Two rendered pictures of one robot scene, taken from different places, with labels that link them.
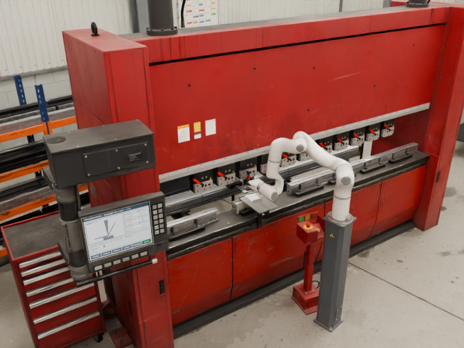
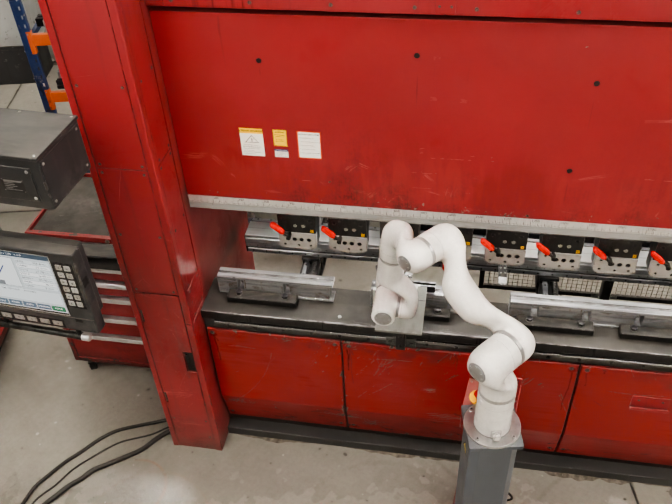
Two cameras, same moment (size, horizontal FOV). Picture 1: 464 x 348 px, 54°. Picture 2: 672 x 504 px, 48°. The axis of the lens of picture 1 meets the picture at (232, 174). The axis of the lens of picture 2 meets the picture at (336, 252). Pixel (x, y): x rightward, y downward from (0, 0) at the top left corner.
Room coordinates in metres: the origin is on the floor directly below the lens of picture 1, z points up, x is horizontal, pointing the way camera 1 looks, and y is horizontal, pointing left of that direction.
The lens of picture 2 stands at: (1.43, -1.49, 3.11)
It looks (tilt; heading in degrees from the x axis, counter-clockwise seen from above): 41 degrees down; 44
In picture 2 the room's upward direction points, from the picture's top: 3 degrees counter-clockwise
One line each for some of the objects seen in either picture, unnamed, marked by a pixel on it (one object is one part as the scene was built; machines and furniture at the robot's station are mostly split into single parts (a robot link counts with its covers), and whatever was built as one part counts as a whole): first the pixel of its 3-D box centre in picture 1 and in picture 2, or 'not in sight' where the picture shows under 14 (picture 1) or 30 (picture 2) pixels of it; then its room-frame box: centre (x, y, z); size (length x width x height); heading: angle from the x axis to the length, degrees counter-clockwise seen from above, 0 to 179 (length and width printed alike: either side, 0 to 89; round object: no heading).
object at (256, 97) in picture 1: (315, 92); (605, 136); (3.58, -0.68, 1.74); 3.00 x 0.08 x 0.80; 123
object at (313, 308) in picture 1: (308, 297); not in sight; (3.09, -0.65, 0.06); 0.25 x 0.20 x 0.12; 24
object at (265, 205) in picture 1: (258, 202); (401, 308); (3.10, -0.21, 1.00); 0.26 x 0.18 x 0.01; 33
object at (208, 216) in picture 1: (188, 223); (276, 284); (2.93, 0.34, 0.92); 0.50 x 0.06 x 0.10; 123
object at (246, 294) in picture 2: (186, 232); (262, 298); (2.86, 0.35, 0.89); 0.30 x 0.05 x 0.03; 123
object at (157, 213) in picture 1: (124, 228); (34, 276); (2.09, 0.58, 1.42); 0.45 x 0.12 x 0.36; 119
